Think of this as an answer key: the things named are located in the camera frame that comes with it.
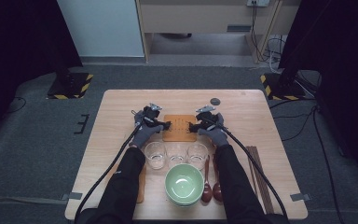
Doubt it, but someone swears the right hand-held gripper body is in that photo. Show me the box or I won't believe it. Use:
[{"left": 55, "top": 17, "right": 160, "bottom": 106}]
[{"left": 195, "top": 105, "right": 220, "bottom": 129}]

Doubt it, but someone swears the white cable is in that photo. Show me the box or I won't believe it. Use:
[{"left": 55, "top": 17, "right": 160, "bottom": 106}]
[{"left": 267, "top": 36, "right": 285, "bottom": 74}]

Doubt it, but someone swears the grey power strip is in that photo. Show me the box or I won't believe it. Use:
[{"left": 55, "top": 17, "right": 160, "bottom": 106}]
[{"left": 246, "top": 0, "right": 270, "bottom": 7}]

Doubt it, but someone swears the clear drinking glass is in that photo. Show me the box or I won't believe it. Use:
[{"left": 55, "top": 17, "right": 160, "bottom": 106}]
[
  {"left": 186, "top": 143, "right": 210, "bottom": 172},
  {"left": 166, "top": 143, "right": 188, "bottom": 167},
  {"left": 144, "top": 142, "right": 168, "bottom": 171}
]

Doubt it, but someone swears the black stand with striped base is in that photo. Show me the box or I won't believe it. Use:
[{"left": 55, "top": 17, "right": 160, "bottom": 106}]
[
  {"left": 46, "top": 72, "right": 94, "bottom": 101},
  {"left": 259, "top": 73, "right": 307, "bottom": 101}
]

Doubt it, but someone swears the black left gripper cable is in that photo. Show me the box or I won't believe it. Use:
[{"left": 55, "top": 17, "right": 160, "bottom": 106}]
[{"left": 74, "top": 123, "right": 143, "bottom": 224}]

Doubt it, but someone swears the white partition panel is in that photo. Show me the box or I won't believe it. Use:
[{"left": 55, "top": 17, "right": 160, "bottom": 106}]
[{"left": 56, "top": 0, "right": 145, "bottom": 58}]

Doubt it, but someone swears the black floor cable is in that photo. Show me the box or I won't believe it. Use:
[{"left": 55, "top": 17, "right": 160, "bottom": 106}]
[
  {"left": 7, "top": 96, "right": 27, "bottom": 115},
  {"left": 311, "top": 105, "right": 346, "bottom": 224}
]

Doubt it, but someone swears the grey tape piece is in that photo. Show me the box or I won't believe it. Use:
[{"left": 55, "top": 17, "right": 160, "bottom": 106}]
[
  {"left": 289, "top": 192, "right": 311, "bottom": 203},
  {"left": 61, "top": 191, "right": 83, "bottom": 201}
]

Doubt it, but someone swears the brown wooden spoon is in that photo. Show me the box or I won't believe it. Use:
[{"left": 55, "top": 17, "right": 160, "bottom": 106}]
[
  {"left": 211, "top": 153, "right": 224, "bottom": 203},
  {"left": 200, "top": 154, "right": 213, "bottom": 203}
]

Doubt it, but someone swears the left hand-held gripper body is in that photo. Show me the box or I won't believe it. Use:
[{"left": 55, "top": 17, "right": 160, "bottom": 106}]
[{"left": 143, "top": 103, "right": 164, "bottom": 127}]

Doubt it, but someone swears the beige wooden desk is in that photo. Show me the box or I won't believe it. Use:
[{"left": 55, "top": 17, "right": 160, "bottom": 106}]
[{"left": 135, "top": 0, "right": 302, "bottom": 64}]

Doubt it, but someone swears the black curtain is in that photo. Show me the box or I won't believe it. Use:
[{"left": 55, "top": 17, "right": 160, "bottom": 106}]
[
  {"left": 0, "top": 0, "right": 83, "bottom": 144},
  {"left": 278, "top": 0, "right": 358, "bottom": 188}
]

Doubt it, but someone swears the black power cable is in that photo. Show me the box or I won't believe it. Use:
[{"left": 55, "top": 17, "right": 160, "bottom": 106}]
[{"left": 251, "top": 3, "right": 271, "bottom": 63}]

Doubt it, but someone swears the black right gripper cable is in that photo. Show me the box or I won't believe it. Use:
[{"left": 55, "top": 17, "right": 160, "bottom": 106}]
[{"left": 220, "top": 125, "right": 291, "bottom": 220}]

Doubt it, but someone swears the person's right hand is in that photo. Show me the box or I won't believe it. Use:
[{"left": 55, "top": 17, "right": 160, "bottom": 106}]
[{"left": 198, "top": 112, "right": 231, "bottom": 148}]

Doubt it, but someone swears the row of brown chopsticks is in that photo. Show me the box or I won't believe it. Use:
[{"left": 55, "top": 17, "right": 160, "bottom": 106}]
[{"left": 245, "top": 145, "right": 275, "bottom": 215}]

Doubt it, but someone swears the square wooden coaster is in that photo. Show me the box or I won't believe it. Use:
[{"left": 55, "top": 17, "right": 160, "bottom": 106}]
[
  {"left": 135, "top": 163, "right": 147, "bottom": 204},
  {"left": 162, "top": 114, "right": 198, "bottom": 143}
]

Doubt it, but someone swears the person's left hand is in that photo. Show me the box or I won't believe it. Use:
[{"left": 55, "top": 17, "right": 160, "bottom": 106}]
[{"left": 129, "top": 110, "right": 164, "bottom": 149}]

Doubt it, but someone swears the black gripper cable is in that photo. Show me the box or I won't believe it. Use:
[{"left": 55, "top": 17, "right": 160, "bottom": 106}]
[
  {"left": 74, "top": 123, "right": 143, "bottom": 224},
  {"left": 220, "top": 125, "right": 291, "bottom": 220}
]

